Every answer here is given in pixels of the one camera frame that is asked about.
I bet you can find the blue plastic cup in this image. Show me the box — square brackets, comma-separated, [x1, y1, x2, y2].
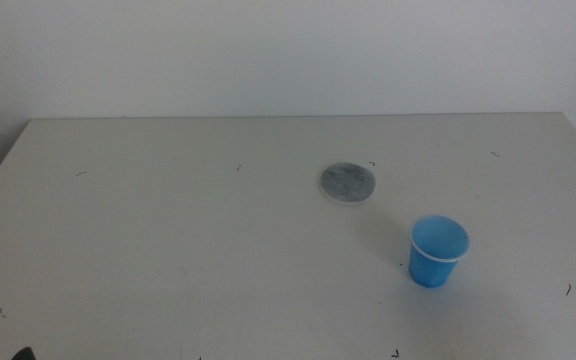
[407, 214, 471, 289]

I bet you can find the round grey cup mat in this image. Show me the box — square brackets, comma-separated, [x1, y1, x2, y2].
[317, 162, 377, 206]

